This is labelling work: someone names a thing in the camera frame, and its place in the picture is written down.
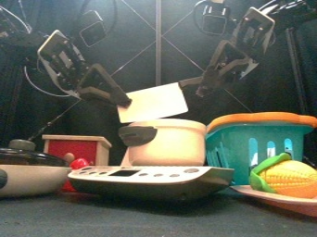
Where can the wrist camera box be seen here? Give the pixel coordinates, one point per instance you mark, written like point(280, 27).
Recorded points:
point(214, 19)
point(91, 29)

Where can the white kitchen scale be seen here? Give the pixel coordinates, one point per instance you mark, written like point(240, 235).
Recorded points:
point(150, 182)

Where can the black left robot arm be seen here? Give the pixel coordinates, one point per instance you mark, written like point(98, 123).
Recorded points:
point(16, 43)

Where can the white paper card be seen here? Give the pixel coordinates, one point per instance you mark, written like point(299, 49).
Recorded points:
point(153, 102)

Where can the dark pan lid with knob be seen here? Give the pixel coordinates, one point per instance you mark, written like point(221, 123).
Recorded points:
point(28, 157)

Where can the yellow toy corn green husk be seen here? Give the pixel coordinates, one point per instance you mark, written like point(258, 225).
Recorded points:
point(287, 177)

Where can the red toy pepper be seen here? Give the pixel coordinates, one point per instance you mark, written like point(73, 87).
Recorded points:
point(77, 168)

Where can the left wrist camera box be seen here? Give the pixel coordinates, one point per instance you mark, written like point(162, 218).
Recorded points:
point(91, 29)

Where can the teal basket orange rim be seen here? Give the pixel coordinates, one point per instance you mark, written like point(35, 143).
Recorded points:
point(248, 145)

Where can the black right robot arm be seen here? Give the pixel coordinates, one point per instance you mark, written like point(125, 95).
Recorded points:
point(291, 12)

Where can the grey toy pan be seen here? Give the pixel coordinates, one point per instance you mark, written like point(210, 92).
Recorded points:
point(31, 180)

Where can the red wooden drawer box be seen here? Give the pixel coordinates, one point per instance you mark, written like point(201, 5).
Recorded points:
point(78, 149)

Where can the grey vertical frame bar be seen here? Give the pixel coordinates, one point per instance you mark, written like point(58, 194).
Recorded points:
point(158, 41)

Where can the pink white plate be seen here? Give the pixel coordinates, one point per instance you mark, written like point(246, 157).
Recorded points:
point(285, 202)

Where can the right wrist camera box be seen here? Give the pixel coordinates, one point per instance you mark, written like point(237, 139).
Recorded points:
point(214, 19)

